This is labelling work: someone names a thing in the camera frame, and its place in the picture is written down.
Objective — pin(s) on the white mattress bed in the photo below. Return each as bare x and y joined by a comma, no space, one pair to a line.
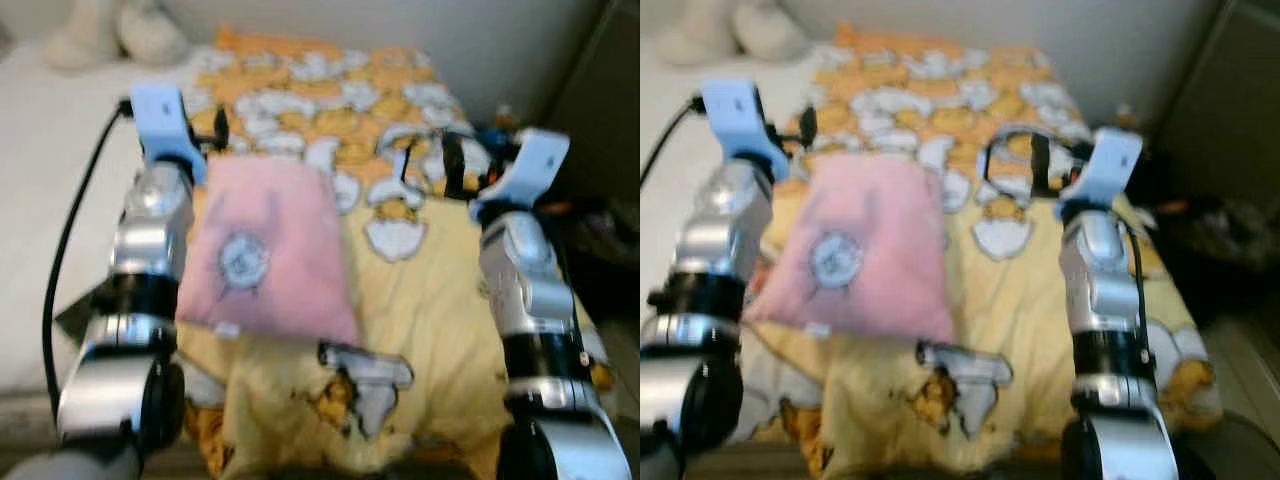
50,200
670,85

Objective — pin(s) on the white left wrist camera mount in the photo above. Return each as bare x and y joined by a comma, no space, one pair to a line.
160,115
735,115

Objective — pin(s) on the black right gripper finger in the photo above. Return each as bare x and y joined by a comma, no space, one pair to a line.
1040,165
453,165

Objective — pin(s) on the pink pillow with round print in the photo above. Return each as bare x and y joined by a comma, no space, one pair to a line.
860,250
270,250

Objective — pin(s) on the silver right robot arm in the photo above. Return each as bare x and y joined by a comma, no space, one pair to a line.
520,280
1095,270

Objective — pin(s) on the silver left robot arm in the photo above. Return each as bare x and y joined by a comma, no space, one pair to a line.
150,240
720,230

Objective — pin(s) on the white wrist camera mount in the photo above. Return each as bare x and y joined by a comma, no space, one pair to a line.
535,165
160,115
735,115
1110,165

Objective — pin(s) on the dark cabinet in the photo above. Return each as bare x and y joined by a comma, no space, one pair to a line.
600,90
1230,90

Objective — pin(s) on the yellow cartoon print quilt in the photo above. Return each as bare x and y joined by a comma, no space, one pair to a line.
1010,300
420,290

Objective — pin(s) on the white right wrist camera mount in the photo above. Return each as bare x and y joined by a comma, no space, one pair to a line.
535,165
1110,165

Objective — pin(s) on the white plush toy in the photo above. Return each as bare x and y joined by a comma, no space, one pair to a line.
770,35
90,40

